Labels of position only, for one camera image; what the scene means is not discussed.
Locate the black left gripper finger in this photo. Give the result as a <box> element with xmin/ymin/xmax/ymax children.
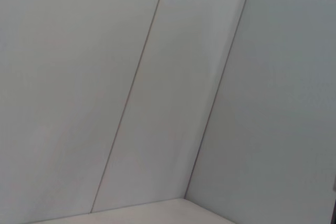
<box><xmin>332</xmin><ymin>180</ymin><xmax>336</xmax><ymax>224</ymax></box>

